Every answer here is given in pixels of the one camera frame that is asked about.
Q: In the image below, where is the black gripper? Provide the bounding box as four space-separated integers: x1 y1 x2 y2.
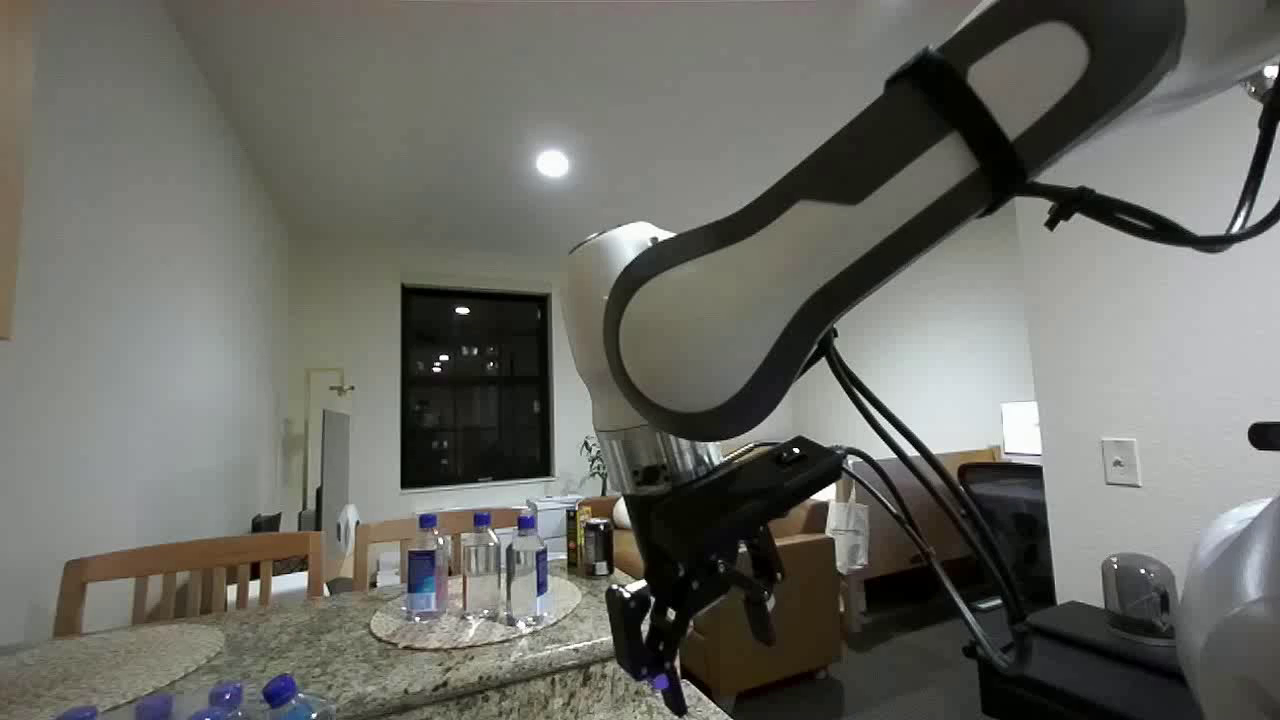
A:
604 436 848 720

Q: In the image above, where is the clear water bottle blue label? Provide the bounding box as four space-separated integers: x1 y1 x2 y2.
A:
459 506 503 624
503 513 557 637
399 513 453 624

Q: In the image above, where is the dark window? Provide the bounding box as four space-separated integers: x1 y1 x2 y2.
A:
397 279 557 492

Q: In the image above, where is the black equipment box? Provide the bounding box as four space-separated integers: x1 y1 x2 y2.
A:
977 594 1210 720

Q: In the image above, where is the silver metal device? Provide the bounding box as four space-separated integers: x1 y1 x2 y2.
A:
1097 548 1186 640

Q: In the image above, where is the pack of water bottles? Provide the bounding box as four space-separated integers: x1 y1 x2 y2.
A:
53 669 328 720

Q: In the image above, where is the white wall light switch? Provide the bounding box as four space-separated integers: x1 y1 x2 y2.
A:
1097 430 1149 492

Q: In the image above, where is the black velcro strap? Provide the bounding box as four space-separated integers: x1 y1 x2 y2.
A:
886 49 1035 217

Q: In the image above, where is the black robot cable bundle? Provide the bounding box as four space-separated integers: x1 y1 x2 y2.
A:
812 73 1280 681

